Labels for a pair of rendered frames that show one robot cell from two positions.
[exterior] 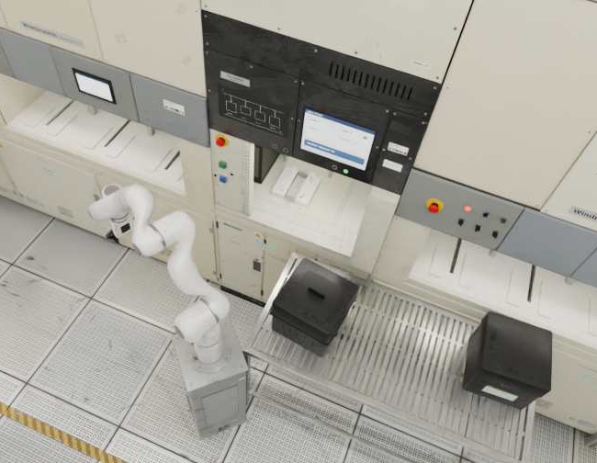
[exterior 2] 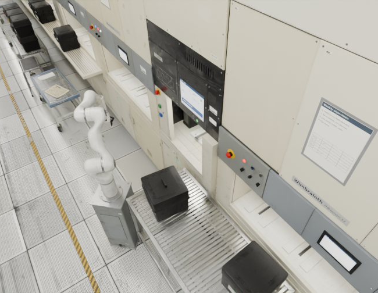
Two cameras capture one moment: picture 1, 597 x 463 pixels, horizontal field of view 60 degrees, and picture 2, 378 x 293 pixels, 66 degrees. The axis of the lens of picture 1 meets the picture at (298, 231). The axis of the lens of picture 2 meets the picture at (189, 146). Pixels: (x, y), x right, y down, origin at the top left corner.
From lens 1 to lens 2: 120 cm
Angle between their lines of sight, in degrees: 28
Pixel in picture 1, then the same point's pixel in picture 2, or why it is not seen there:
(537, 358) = (263, 283)
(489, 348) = (235, 259)
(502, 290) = (285, 239)
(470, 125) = (239, 101)
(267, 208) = (183, 140)
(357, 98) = (195, 74)
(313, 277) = (169, 175)
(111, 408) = (86, 210)
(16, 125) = (111, 73)
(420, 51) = (212, 48)
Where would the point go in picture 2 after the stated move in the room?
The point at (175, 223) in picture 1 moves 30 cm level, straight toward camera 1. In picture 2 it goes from (93, 111) to (69, 139)
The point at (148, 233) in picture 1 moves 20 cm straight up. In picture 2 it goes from (79, 110) to (70, 86)
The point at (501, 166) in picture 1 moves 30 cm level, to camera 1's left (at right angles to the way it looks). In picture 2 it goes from (256, 134) to (212, 113)
